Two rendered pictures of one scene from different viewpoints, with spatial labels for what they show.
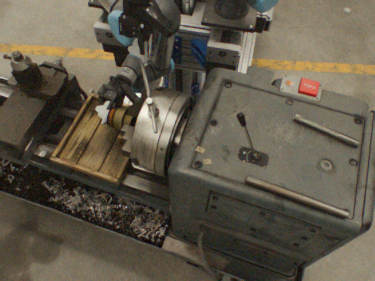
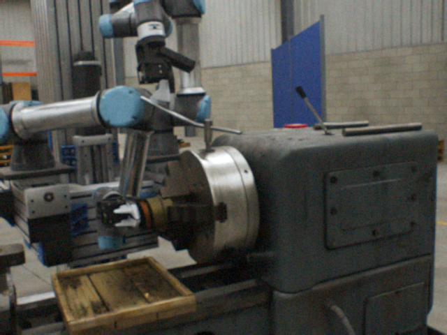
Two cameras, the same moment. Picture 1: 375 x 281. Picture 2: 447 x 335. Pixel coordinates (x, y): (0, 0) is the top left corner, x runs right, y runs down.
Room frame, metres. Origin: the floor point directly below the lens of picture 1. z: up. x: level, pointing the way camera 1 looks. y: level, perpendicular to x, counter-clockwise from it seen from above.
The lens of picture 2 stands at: (-0.32, 0.97, 1.37)
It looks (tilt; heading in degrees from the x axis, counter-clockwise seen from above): 8 degrees down; 316
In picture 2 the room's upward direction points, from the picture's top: 2 degrees counter-clockwise
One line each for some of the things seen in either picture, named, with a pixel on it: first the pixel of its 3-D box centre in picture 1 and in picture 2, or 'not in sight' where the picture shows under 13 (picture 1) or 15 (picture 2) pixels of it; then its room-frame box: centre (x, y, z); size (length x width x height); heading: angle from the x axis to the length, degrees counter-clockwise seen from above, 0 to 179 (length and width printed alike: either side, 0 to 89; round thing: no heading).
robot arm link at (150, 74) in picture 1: (139, 78); (111, 229); (1.00, 0.22, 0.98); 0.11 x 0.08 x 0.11; 125
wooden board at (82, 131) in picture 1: (104, 136); (117, 290); (0.75, 0.36, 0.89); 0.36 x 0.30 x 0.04; 162
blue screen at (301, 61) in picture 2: not in sight; (292, 106); (4.77, -5.51, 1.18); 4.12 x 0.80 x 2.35; 139
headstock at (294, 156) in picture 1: (267, 162); (321, 192); (0.56, -0.28, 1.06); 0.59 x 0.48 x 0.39; 72
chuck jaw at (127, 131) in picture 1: (131, 144); (195, 212); (0.61, 0.20, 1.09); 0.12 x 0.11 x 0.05; 162
